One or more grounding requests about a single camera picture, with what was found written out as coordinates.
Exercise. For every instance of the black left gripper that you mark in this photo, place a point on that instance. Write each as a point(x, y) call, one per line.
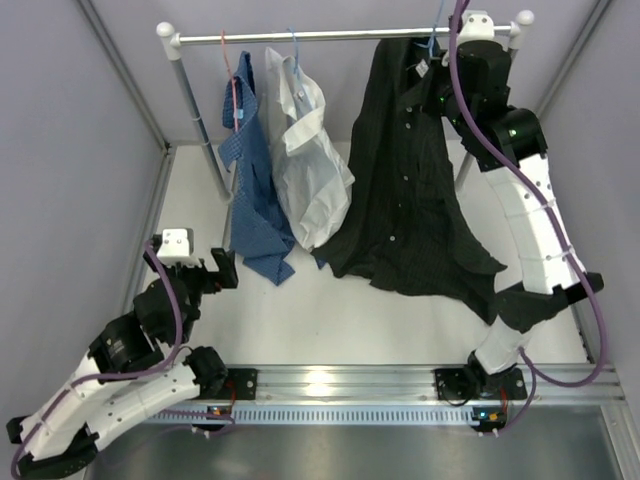
point(227, 278)

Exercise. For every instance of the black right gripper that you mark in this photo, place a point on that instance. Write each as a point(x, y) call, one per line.
point(438, 73)

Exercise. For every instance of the light blue wire hanger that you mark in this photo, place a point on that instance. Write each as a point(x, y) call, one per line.
point(428, 46)

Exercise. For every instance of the black pinstriped shirt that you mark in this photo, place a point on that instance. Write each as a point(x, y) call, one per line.
point(404, 230)

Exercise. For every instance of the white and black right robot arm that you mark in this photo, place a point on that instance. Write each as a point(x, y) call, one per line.
point(511, 151)

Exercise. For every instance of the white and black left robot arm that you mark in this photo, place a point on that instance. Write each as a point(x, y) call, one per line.
point(129, 373)

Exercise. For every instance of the blue checkered shirt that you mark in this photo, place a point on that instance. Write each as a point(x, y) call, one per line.
point(260, 231)

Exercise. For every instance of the white shirt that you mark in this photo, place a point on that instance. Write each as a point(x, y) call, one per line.
point(312, 180)

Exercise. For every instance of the silver clothes rack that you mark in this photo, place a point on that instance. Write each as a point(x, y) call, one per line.
point(173, 43)

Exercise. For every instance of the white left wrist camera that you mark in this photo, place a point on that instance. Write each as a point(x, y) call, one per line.
point(177, 247)

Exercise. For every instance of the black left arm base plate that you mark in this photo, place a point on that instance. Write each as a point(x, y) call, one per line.
point(238, 384)

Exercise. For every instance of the blue slotted cable duct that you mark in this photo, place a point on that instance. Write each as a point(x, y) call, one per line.
point(358, 415)

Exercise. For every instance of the pink wire hanger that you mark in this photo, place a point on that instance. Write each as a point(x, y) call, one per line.
point(231, 82)

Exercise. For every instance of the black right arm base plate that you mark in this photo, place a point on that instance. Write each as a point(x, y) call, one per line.
point(460, 385)

